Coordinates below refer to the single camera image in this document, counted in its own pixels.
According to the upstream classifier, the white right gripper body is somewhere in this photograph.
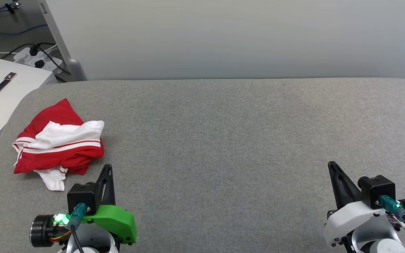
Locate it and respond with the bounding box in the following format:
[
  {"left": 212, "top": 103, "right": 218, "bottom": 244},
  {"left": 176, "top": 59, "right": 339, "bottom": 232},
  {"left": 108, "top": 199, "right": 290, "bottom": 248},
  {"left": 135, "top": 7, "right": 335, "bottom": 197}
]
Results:
[{"left": 323, "top": 200, "right": 393, "bottom": 248}]

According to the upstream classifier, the teal plug camera cable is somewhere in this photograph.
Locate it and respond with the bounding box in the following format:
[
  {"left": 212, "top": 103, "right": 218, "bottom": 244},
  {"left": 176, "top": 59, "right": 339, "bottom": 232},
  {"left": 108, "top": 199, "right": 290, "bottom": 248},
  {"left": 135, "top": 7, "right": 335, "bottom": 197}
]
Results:
[
  {"left": 378, "top": 195, "right": 405, "bottom": 245},
  {"left": 68, "top": 203, "right": 88, "bottom": 253}
]

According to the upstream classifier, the teal plug right camera cable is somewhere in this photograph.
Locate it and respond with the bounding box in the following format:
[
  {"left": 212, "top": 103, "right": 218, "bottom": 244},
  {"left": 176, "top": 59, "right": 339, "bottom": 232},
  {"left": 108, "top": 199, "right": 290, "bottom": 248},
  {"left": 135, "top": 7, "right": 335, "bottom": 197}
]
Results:
[{"left": 378, "top": 195, "right": 405, "bottom": 245}]

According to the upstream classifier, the white power strip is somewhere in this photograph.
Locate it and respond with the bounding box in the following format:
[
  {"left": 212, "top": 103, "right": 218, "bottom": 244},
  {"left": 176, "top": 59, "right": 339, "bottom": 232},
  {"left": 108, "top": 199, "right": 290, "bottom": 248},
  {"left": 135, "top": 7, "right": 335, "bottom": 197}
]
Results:
[{"left": 13, "top": 46, "right": 64, "bottom": 75}]

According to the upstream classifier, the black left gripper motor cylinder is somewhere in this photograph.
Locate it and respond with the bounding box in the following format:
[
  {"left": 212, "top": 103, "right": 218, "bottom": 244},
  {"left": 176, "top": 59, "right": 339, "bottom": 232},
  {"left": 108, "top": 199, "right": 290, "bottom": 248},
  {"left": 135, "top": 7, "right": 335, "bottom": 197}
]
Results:
[{"left": 30, "top": 214, "right": 58, "bottom": 247}]

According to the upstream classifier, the red white basketball jersey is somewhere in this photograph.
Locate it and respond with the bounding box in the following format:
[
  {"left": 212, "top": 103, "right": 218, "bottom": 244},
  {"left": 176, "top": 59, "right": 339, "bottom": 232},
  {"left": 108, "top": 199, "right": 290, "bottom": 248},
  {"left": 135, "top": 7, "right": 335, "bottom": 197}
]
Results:
[{"left": 12, "top": 98, "right": 105, "bottom": 191}]

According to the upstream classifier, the black power cable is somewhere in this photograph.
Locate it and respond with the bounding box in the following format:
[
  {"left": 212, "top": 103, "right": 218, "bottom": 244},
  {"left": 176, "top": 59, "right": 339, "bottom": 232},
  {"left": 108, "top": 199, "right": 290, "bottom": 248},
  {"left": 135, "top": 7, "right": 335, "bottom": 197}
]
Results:
[{"left": 0, "top": 42, "right": 71, "bottom": 75}]

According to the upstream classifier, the white equipment case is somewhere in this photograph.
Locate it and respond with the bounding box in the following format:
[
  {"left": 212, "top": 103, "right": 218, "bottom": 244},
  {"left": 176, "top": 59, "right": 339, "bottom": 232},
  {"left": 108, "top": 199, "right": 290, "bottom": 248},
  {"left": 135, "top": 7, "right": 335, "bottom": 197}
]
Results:
[{"left": 0, "top": 58, "right": 58, "bottom": 156}]

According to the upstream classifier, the white partition screen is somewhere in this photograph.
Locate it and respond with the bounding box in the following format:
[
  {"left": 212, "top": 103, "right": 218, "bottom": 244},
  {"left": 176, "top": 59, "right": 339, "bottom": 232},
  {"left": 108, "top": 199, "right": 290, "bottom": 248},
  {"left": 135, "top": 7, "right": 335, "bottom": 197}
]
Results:
[{"left": 37, "top": 0, "right": 405, "bottom": 82}]

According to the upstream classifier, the teal plug left camera cable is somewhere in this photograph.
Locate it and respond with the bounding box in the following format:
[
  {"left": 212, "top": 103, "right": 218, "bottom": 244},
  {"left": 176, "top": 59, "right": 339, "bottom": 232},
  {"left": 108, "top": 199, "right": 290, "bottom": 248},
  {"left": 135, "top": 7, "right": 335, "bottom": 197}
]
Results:
[{"left": 68, "top": 203, "right": 88, "bottom": 253}]

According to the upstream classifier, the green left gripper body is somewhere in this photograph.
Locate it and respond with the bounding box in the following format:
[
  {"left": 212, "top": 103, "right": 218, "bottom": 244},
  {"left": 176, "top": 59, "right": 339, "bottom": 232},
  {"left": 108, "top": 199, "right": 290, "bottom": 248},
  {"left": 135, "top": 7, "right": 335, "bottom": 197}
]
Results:
[{"left": 82, "top": 205, "right": 137, "bottom": 245}]

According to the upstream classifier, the blue cable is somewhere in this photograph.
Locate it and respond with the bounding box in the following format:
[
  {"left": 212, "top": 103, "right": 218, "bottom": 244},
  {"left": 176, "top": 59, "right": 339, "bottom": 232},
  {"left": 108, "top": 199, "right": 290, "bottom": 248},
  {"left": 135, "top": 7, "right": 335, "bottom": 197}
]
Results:
[{"left": 0, "top": 3, "right": 49, "bottom": 37}]

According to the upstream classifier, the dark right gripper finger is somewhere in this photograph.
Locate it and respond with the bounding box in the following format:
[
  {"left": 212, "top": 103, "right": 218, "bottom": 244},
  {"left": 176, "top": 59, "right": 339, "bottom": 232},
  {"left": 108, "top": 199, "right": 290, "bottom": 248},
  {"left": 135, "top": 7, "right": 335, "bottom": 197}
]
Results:
[
  {"left": 340, "top": 172, "right": 362, "bottom": 208},
  {"left": 328, "top": 161, "right": 351, "bottom": 210}
]

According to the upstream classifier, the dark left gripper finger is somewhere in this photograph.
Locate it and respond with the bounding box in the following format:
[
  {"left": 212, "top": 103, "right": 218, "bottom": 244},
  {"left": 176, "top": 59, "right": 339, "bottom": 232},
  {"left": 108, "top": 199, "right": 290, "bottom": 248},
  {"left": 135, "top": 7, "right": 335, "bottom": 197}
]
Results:
[
  {"left": 96, "top": 164, "right": 109, "bottom": 206},
  {"left": 102, "top": 164, "right": 116, "bottom": 207}
]

